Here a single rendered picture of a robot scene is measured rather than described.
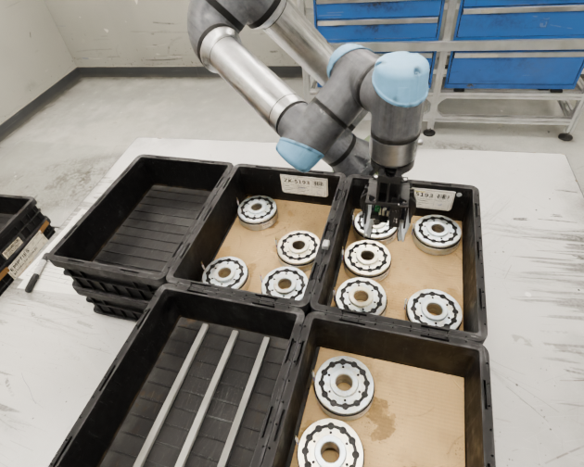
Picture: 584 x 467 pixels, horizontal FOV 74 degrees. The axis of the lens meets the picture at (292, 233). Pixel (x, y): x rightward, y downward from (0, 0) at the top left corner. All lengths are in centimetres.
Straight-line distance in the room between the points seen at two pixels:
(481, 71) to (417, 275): 199
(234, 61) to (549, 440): 92
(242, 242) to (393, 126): 52
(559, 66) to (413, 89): 228
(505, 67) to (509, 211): 157
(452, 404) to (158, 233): 78
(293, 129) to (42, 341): 84
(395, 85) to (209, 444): 63
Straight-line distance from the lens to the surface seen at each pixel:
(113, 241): 112
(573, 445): 96
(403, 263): 91
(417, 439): 74
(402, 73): 56
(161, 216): 113
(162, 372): 83
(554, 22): 272
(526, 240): 123
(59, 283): 129
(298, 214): 102
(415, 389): 76
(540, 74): 282
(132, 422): 82
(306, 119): 66
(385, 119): 59
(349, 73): 65
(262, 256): 93
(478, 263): 81
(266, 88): 73
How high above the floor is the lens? 153
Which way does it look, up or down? 46 degrees down
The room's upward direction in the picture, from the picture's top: 8 degrees counter-clockwise
